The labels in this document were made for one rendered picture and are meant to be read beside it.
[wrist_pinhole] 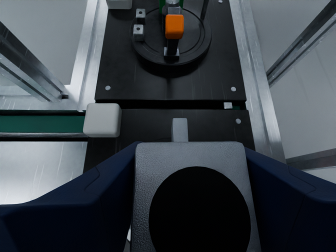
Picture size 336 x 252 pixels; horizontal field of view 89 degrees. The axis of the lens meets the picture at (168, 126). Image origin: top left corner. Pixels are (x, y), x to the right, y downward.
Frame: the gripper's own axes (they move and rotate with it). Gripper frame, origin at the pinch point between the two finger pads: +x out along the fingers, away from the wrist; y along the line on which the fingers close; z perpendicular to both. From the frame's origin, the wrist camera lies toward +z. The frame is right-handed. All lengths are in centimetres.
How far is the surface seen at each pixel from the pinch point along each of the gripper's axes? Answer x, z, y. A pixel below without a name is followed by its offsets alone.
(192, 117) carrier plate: 19.2, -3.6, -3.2
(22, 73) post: 16.3, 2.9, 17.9
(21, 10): 51, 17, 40
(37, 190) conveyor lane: 16.5, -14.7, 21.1
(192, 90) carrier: 22.3, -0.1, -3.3
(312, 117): 30.7, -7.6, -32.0
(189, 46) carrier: 25.3, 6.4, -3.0
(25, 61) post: 17.5, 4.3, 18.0
